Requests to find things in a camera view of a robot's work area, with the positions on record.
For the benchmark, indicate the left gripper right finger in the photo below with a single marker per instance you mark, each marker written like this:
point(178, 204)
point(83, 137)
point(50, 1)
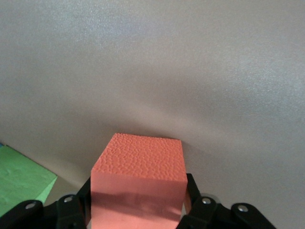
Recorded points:
point(207, 214)

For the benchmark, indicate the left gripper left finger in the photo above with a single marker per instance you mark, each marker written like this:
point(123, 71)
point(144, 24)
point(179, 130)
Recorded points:
point(66, 210)

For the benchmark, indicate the orange foam cube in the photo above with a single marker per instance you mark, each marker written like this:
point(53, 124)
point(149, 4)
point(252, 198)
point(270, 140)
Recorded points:
point(138, 167)

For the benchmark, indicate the green foam cube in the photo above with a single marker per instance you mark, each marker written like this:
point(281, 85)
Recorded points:
point(19, 176)

